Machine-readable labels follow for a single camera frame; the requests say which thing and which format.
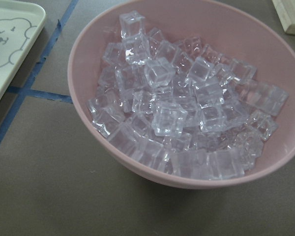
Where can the wooden cutting board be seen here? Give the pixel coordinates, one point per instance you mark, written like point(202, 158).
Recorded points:
point(286, 13)

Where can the clear ice cubes pile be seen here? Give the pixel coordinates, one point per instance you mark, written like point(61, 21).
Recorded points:
point(182, 108)

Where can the pink bowl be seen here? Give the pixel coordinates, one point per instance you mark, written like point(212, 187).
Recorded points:
point(229, 31)

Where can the cream bear tray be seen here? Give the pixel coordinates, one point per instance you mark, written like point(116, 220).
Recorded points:
point(20, 25)

